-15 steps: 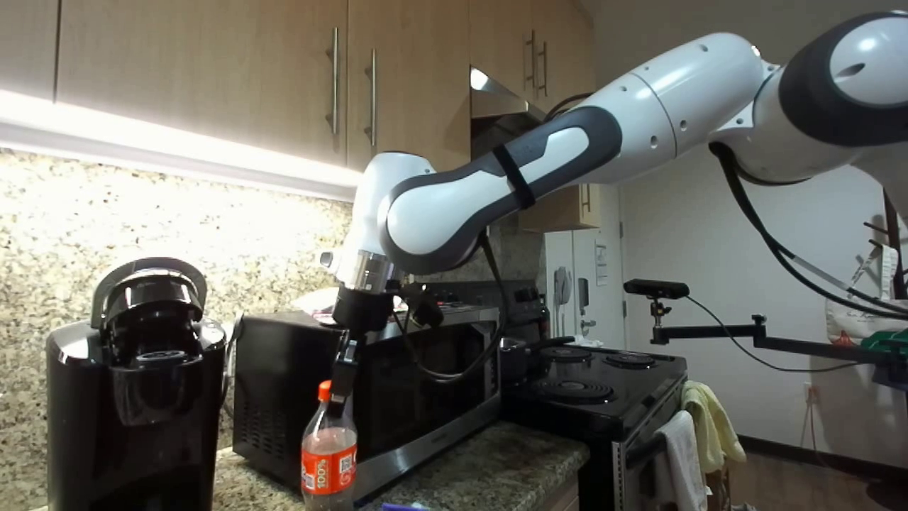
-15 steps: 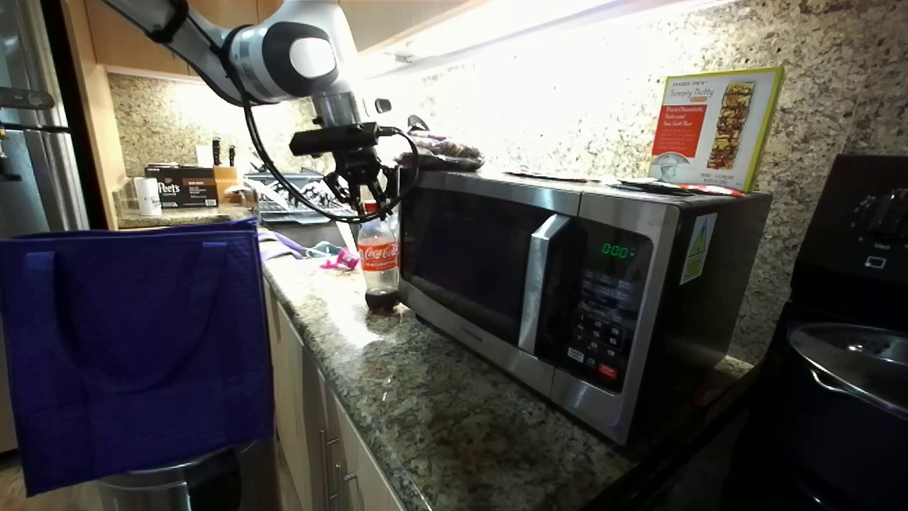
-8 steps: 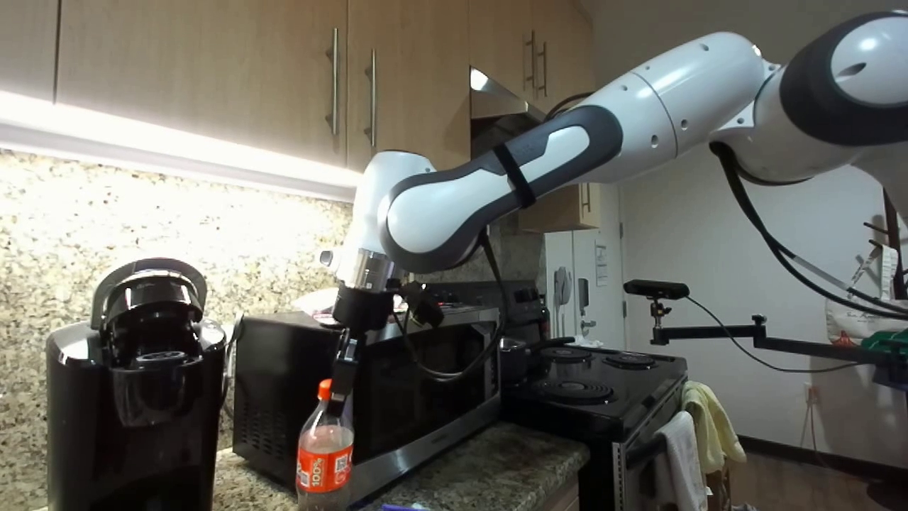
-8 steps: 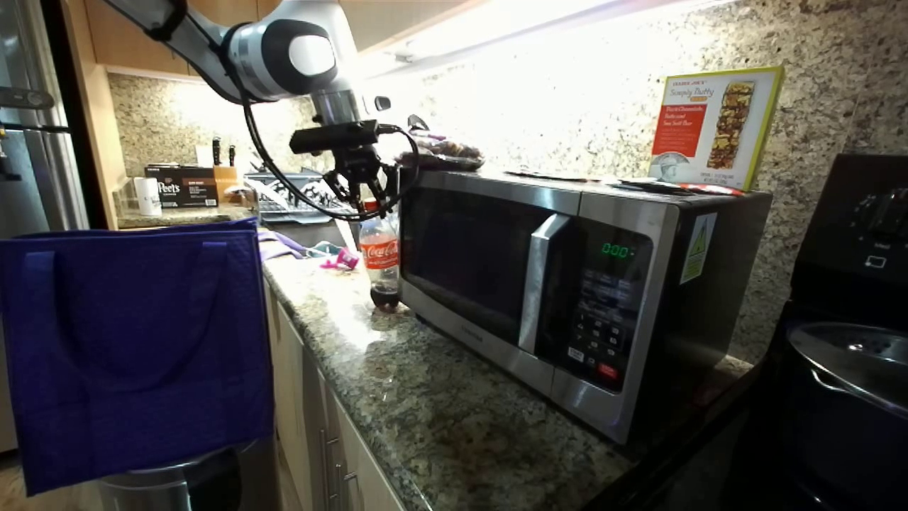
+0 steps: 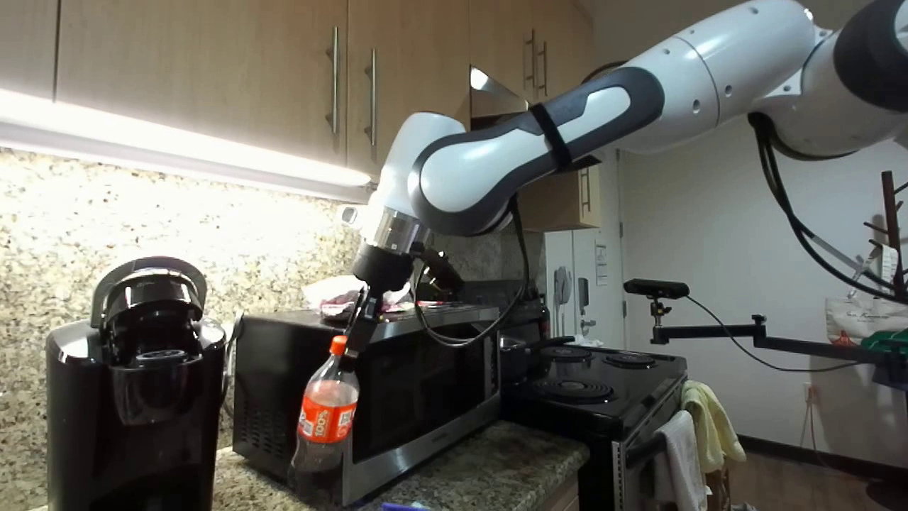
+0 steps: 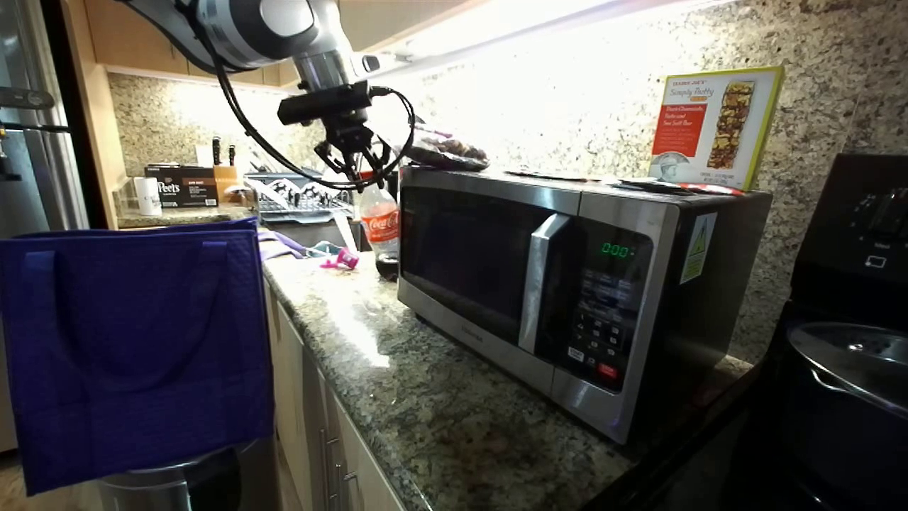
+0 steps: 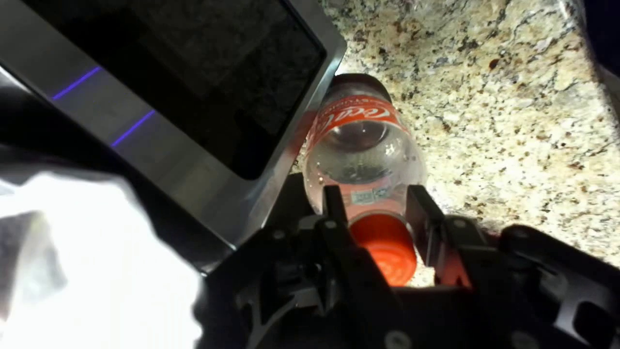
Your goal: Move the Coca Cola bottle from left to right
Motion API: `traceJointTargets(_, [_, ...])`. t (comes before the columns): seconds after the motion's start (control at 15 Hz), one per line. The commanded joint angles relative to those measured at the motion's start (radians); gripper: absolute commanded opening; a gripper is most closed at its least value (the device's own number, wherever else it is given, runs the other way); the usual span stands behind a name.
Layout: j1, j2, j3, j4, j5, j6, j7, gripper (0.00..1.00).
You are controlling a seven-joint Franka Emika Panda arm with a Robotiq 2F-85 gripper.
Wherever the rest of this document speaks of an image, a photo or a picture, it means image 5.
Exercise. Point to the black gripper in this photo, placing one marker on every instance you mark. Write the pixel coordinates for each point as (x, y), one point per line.
(383, 267)

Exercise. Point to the Coca Cola plastic bottle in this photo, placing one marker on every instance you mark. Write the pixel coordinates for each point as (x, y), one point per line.
(327, 427)

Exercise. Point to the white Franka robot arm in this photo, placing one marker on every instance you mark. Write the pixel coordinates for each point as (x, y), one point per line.
(606, 115)

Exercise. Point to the stainless steel microwave oven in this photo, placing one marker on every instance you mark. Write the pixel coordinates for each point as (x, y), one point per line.
(416, 387)

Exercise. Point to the white refrigerator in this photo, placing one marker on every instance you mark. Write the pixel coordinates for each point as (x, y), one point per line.
(581, 285)

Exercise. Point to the black pod coffee maker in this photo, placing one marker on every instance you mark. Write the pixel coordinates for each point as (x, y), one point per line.
(138, 399)

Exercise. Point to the under cabinet light strip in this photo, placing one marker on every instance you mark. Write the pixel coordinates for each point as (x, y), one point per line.
(181, 152)

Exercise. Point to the black electric stove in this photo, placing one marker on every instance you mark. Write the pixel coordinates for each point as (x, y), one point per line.
(606, 399)

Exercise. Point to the wooden upper kitchen cabinets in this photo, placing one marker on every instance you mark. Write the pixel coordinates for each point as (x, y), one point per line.
(236, 71)

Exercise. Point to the white hanging towel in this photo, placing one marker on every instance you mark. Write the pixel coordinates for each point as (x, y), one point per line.
(681, 464)

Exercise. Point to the yellow hanging towel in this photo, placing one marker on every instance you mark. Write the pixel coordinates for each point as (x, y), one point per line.
(710, 427)

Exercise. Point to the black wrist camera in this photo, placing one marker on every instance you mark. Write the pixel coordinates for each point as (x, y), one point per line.
(440, 272)

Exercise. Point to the black camera on boom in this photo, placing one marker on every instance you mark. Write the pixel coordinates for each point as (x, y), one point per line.
(718, 331)

